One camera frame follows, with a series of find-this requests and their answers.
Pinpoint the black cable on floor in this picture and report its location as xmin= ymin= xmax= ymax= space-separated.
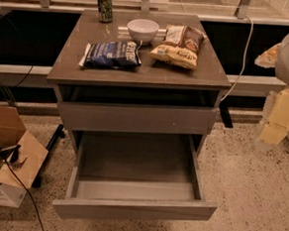
xmin=0 ymin=110 xmax=55 ymax=231

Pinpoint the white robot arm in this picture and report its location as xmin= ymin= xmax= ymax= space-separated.
xmin=254 ymin=34 xmax=289 ymax=150

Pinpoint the yellow brown chip bag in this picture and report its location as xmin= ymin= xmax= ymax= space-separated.
xmin=148 ymin=25 xmax=207 ymax=70

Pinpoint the black stand leg left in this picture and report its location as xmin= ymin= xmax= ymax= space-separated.
xmin=32 ymin=125 xmax=65 ymax=188

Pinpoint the grey top drawer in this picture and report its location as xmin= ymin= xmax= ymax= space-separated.
xmin=57 ymin=102 xmax=219 ymax=135

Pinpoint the black stand leg right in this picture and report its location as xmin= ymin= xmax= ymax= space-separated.
xmin=220 ymin=102 xmax=234 ymax=129

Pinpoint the grey drawer cabinet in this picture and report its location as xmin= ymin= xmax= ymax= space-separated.
xmin=47 ymin=10 xmax=230 ymax=151

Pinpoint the white bowl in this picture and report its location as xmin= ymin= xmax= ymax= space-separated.
xmin=127 ymin=19 xmax=159 ymax=45

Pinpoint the black stand leg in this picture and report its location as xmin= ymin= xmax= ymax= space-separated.
xmin=32 ymin=125 xmax=65 ymax=188
xmin=220 ymin=102 xmax=234 ymax=129

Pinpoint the white cable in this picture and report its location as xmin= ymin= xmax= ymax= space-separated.
xmin=219 ymin=13 xmax=255 ymax=106

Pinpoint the green drink can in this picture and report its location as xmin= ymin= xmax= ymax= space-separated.
xmin=97 ymin=0 xmax=113 ymax=23

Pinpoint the open cardboard box left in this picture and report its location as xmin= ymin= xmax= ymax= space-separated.
xmin=0 ymin=106 xmax=48 ymax=208

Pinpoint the grey drawer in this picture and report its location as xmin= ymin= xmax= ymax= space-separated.
xmin=57 ymin=102 xmax=219 ymax=135
xmin=53 ymin=132 xmax=217 ymax=221

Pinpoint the blue chip bag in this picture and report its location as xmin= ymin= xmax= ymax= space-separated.
xmin=79 ymin=41 xmax=142 ymax=69

